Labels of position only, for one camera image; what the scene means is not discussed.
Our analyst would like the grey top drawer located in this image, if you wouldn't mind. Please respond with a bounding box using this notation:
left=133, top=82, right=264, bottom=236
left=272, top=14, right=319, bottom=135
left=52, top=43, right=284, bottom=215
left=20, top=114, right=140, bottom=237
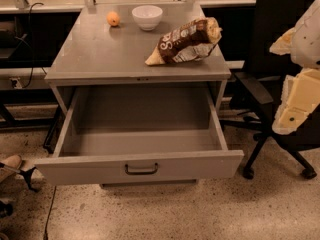
left=35, top=84, right=243, bottom=185

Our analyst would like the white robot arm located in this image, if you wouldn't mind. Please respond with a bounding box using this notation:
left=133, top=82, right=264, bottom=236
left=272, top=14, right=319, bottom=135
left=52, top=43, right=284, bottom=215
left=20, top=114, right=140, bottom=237
left=269, top=0, right=320, bottom=135

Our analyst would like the grey metal drawer cabinet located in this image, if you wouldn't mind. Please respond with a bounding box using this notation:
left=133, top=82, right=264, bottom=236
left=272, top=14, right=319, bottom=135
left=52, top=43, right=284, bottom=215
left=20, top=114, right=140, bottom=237
left=44, top=2, right=232, bottom=189

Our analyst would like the brown chip bag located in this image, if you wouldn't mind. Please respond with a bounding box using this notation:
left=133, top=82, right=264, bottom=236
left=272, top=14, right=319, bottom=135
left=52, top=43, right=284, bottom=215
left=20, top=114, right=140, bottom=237
left=145, top=17, right=222, bottom=66

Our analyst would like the white ceramic bowl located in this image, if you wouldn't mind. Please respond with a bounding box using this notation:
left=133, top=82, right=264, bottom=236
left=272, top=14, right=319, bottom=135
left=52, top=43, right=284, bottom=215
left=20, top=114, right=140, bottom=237
left=132, top=5, right=163, bottom=31

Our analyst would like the orange fruit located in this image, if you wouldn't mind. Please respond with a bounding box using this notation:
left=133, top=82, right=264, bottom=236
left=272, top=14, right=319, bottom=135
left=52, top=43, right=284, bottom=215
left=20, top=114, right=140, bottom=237
left=106, top=11, right=120, bottom=27

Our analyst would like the chair base with tan seat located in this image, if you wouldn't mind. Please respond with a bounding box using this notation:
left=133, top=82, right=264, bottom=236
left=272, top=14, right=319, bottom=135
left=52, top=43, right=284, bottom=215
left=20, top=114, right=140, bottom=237
left=0, top=155, right=38, bottom=193

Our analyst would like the black office chair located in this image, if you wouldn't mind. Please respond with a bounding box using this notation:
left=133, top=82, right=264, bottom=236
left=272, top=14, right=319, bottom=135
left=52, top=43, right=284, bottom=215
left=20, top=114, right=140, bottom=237
left=222, top=0, right=320, bottom=179

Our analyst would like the black floor cable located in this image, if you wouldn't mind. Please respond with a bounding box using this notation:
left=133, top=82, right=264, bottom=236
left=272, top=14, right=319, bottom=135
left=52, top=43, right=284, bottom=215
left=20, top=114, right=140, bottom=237
left=42, top=185, right=58, bottom=240

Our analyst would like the wall power outlet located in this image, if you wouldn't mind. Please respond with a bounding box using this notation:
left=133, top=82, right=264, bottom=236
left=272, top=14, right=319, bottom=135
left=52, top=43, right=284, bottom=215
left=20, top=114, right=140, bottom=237
left=10, top=77, right=22, bottom=89

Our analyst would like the black power cable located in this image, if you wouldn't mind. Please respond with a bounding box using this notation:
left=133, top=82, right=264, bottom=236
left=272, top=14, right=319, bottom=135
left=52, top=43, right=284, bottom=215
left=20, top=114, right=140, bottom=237
left=14, top=2, right=46, bottom=89

